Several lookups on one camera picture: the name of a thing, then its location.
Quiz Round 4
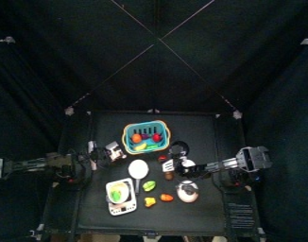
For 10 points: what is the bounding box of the cream bowl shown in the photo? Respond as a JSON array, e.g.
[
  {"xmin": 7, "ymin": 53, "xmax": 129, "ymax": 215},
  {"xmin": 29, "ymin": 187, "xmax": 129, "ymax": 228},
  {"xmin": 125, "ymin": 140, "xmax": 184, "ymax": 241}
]
[{"xmin": 107, "ymin": 181, "xmax": 131, "ymax": 204}]

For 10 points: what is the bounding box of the white text label sticker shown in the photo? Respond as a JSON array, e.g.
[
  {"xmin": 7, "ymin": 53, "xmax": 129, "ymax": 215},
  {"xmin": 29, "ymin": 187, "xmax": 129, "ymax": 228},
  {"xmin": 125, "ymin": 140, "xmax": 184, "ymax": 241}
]
[{"xmin": 225, "ymin": 202, "xmax": 255, "ymax": 231}]

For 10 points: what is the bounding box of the silver toy cleaver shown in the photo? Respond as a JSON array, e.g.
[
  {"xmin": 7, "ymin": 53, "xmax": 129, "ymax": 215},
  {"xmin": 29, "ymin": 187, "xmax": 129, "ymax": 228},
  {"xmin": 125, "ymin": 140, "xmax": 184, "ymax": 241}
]
[{"xmin": 105, "ymin": 141, "xmax": 128, "ymax": 163}]

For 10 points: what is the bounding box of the white round plate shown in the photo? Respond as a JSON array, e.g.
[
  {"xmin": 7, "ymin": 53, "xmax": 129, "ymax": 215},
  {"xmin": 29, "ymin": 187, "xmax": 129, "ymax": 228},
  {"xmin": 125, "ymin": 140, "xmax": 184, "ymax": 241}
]
[{"xmin": 180, "ymin": 159, "xmax": 197, "ymax": 168}]

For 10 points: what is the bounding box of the thin white cord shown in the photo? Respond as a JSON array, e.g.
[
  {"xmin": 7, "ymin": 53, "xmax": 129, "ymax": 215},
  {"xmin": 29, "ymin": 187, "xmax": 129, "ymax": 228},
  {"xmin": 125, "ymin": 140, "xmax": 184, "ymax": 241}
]
[
  {"xmin": 67, "ymin": 0, "xmax": 217, "ymax": 111},
  {"xmin": 108, "ymin": 0, "xmax": 240, "ymax": 112}
]

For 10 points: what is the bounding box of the white ladle spoon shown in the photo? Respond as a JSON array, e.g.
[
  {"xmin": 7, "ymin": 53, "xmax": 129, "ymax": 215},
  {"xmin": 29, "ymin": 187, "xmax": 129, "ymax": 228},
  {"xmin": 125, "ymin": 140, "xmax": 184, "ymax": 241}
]
[{"xmin": 128, "ymin": 159, "xmax": 151, "ymax": 195}]

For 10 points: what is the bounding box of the green toy leafy vegetable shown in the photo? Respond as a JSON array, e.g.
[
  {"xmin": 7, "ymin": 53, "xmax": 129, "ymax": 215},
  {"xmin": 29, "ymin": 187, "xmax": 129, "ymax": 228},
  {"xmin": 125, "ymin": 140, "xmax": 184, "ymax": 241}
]
[{"xmin": 109, "ymin": 190, "xmax": 123, "ymax": 202}]

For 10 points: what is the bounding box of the orange toy carrot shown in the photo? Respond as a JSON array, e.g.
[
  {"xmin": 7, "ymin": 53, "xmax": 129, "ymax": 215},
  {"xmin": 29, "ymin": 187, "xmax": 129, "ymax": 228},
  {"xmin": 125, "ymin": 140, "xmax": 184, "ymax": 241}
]
[{"xmin": 159, "ymin": 193, "xmax": 176, "ymax": 202}]

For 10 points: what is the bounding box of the black round toy pan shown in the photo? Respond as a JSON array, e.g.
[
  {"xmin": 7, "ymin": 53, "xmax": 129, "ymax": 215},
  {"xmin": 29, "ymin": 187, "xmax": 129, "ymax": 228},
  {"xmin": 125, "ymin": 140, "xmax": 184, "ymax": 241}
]
[{"xmin": 168, "ymin": 140, "xmax": 191, "ymax": 160}]

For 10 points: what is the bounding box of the white and brown toy pot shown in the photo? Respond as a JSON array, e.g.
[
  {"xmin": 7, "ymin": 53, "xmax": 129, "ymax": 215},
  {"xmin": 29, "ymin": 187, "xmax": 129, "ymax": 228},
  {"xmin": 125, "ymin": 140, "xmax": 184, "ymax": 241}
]
[{"xmin": 176, "ymin": 180, "xmax": 201, "ymax": 204}]

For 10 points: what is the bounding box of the blue basket with orange rim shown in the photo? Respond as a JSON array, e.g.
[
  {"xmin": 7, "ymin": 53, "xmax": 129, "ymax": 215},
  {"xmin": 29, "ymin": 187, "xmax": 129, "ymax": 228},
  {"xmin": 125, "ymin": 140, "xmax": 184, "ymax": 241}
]
[{"xmin": 121, "ymin": 119, "xmax": 172, "ymax": 155}]

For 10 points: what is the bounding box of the silver toy spatula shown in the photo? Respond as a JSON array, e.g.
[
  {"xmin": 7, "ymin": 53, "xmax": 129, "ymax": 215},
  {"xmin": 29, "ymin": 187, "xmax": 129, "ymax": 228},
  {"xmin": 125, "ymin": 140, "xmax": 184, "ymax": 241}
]
[{"xmin": 161, "ymin": 159, "xmax": 176, "ymax": 173}]

